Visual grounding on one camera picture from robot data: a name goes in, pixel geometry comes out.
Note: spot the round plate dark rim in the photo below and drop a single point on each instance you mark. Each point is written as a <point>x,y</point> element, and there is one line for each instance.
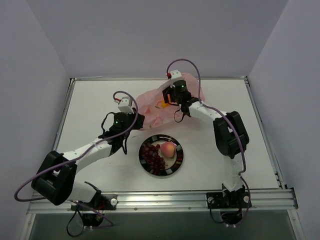
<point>172,164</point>

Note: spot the pink plastic bag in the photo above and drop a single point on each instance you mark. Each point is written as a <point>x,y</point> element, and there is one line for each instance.
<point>149,105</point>

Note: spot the fake peach pink yellow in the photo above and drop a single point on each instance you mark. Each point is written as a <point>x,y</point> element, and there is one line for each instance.
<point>168,149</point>

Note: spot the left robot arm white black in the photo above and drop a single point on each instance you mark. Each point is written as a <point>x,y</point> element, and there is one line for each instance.
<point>55,179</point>

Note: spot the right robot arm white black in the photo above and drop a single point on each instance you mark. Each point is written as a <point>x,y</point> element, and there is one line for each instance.
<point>231,137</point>

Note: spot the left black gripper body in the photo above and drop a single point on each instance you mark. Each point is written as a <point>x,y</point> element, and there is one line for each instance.
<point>138,120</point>

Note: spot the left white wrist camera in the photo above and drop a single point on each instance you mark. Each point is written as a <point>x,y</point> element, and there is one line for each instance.
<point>125,105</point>

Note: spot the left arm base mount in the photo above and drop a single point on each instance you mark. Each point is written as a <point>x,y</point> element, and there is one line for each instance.
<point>89,195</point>

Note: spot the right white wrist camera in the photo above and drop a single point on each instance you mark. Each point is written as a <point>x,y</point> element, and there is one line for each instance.
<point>174,75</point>

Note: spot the orange fake fruit slice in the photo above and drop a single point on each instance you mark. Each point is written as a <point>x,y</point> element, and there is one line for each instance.
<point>166,101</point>

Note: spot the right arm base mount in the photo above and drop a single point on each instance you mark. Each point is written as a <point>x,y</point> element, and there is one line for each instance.
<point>228,199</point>

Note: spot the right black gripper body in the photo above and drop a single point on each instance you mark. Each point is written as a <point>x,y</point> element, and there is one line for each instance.
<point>165,93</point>

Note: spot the aluminium front rail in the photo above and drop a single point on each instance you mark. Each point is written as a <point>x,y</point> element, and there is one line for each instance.
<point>195,201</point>

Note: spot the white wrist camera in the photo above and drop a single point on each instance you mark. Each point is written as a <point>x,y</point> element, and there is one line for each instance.
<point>125,105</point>
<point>174,75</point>

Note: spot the red fake grape bunch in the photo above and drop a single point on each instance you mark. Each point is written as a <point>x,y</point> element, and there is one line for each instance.
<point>153,158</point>

